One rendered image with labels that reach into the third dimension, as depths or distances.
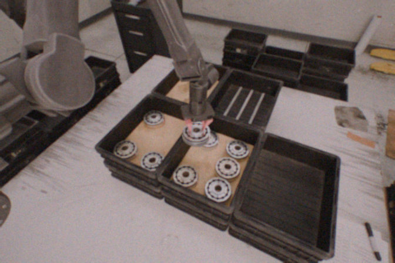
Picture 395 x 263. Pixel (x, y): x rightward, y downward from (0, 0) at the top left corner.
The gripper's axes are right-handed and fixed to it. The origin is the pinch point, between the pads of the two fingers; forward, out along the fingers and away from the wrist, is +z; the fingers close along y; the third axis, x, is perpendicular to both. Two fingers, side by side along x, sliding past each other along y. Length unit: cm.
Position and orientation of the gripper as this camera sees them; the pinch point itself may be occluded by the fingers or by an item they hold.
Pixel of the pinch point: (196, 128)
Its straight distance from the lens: 78.9
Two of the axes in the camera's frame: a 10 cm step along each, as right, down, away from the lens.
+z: -0.3, 6.9, 7.2
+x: 2.8, 7.0, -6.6
